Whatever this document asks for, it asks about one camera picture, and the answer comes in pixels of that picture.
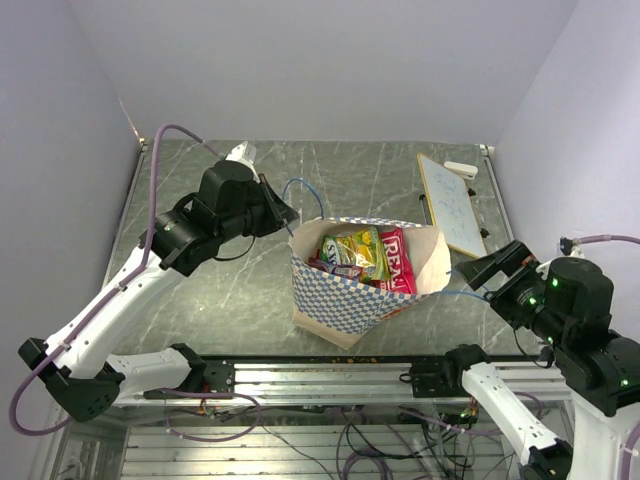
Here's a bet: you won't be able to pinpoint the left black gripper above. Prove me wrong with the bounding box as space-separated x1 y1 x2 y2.
217 172 299 243

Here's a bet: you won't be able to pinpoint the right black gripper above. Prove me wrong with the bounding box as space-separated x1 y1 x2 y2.
456 237 570 348

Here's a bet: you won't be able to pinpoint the yellow green candy bag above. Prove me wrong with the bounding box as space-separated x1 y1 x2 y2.
320 226 389 283

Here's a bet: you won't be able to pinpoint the purple snack packet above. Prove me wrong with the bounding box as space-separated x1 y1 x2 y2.
308 257 363 281

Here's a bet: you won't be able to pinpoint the pink chips bag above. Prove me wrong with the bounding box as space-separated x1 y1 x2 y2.
380 228 417 294

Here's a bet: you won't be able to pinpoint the checkered paper bag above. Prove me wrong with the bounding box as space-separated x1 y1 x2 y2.
288 214 456 349

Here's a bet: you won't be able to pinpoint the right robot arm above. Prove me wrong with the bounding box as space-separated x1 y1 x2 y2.
440 235 639 479

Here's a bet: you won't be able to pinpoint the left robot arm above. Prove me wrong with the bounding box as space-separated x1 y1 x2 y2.
19 160 299 422

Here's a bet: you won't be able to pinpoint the small whiteboard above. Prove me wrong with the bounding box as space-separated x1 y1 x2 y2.
417 153 487 258

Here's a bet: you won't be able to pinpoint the black marker pen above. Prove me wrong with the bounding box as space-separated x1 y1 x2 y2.
419 194 433 225

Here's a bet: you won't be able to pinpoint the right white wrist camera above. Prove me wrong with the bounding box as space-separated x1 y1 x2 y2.
536 237 585 277

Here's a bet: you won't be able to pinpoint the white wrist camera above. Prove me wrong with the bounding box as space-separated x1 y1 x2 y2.
536 237 585 277
226 141 257 175

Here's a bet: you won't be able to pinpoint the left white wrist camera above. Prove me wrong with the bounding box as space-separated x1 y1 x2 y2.
226 141 257 175

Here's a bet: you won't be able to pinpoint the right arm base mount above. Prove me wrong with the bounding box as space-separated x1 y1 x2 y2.
399 361 466 399

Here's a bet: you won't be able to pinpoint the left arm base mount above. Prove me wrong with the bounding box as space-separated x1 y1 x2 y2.
202 360 235 398

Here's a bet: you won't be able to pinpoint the aluminium frame rail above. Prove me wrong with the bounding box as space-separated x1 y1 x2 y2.
114 356 571 408

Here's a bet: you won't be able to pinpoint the tangled floor cables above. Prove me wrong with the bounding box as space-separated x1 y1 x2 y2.
159 389 551 480

